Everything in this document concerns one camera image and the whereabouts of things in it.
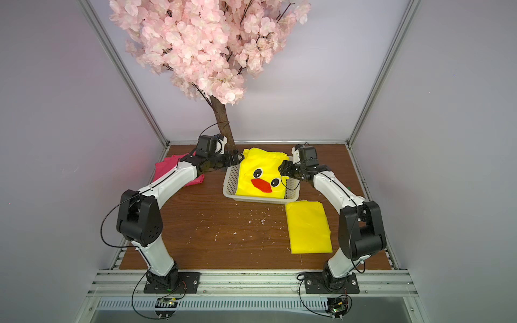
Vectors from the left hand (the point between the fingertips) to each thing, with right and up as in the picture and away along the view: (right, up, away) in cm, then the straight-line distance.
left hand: (240, 157), depth 89 cm
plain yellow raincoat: (+31, -32, -1) cm, 45 cm away
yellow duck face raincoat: (+8, -8, +7) cm, 14 cm away
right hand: (+21, -4, 0) cm, 21 cm away
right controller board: (+37, -54, -19) cm, 68 cm away
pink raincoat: (-45, -3, +25) cm, 51 cm away
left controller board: (-25, -54, -16) cm, 62 cm away
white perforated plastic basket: (+24, -17, +3) cm, 29 cm away
